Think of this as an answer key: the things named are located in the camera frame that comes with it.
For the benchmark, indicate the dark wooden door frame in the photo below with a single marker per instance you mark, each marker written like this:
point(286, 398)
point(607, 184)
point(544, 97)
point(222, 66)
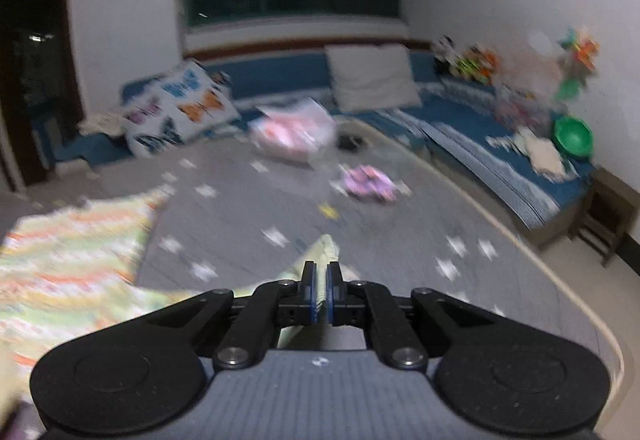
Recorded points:
point(32, 65)

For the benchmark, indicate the green plastic basin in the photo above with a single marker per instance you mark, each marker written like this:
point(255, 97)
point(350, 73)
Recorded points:
point(573, 135)

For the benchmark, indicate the white crochet cloth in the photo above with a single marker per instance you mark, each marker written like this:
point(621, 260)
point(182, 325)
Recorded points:
point(106, 123)

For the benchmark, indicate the white pillow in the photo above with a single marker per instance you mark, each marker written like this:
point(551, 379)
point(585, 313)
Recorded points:
point(372, 75)

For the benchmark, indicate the colourful toy pile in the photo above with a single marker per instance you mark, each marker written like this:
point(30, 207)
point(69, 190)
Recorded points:
point(467, 58)

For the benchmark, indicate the butterfly print pillow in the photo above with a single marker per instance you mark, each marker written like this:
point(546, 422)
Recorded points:
point(177, 108)

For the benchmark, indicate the clear plastic bag of toys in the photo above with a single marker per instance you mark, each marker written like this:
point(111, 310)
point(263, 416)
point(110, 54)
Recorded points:
point(530, 90)

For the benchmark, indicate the cream cloth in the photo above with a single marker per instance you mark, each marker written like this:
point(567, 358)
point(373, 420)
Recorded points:
point(542, 153)

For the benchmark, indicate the blue striped bench cushion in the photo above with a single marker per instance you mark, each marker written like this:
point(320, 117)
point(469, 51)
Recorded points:
point(475, 140)

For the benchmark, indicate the small black object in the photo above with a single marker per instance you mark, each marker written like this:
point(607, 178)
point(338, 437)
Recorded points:
point(351, 142)

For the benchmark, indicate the striped pastel garment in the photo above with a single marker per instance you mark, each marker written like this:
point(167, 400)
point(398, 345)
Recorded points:
point(65, 265)

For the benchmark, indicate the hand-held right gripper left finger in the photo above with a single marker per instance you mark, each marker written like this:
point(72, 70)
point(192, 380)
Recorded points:
point(311, 290)

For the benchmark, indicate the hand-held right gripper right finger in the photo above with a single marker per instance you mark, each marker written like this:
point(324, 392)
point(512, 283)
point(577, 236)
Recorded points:
point(331, 290)

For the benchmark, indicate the grey star-print bed sheet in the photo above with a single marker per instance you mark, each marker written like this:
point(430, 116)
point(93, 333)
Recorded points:
point(300, 200)

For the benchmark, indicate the wooden stool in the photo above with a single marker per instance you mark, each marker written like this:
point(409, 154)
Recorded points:
point(602, 215)

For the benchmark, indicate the pink clothes in plastic bag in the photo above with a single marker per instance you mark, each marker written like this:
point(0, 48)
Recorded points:
point(292, 130)

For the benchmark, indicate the purple patterned cloth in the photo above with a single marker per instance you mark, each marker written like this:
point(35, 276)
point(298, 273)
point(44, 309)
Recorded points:
point(369, 182)

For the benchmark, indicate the small yellow object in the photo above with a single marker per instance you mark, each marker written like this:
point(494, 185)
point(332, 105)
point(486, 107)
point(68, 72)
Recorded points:
point(327, 210)

